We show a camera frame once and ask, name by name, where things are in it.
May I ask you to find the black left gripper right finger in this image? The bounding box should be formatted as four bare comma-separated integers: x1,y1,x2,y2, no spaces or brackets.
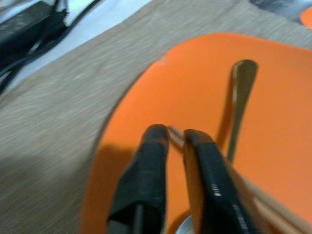
182,128,260,234

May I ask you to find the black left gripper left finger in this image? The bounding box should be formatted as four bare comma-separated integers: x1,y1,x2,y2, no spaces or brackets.
106,124,171,234

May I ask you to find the orange plastic plate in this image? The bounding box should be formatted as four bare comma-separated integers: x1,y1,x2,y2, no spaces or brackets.
79,33,312,234

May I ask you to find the stainless steel fork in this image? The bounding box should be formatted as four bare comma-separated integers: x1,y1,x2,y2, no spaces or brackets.
226,59,259,164

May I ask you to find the orange plastic bowl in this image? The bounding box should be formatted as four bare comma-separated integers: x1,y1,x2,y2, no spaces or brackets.
299,6,312,28

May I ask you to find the beige woven placemat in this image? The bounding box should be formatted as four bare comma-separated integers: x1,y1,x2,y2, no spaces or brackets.
0,0,312,234

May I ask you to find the slim black power adapter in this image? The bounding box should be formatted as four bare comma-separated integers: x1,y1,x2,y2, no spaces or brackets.
0,0,70,53

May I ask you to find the black power cable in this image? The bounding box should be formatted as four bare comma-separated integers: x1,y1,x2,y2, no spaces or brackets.
64,0,103,29

